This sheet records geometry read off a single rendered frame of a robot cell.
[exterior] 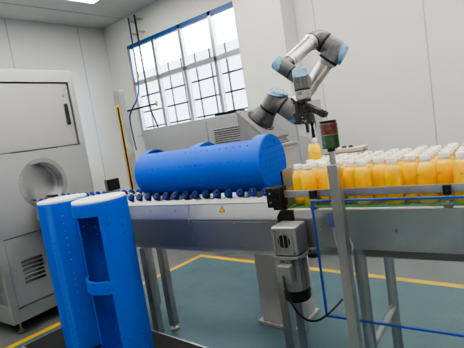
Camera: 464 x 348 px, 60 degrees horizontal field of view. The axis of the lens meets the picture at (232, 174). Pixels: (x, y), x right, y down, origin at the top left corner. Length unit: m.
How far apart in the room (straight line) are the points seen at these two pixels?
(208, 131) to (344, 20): 1.93
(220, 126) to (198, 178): 2.06
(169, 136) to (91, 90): 2.99
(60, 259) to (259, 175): 1.26
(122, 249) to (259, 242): 0.70
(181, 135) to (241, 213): 2.64
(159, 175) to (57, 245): 0.70
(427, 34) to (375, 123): 0.99
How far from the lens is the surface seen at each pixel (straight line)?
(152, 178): 2.36
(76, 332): 2.66
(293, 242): 1.66
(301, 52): 2.25
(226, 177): 2.02
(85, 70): 7.48
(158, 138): 4.87
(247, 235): 2.08
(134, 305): 2.27
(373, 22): 4.73
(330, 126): 1.47
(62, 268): 2.54
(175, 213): 2.31
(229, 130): 4.08
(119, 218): 2.15
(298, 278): 1.72
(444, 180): 1.66
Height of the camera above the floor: 1.27
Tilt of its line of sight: 6 degrees down
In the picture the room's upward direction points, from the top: 9 degrees counter-clockwise
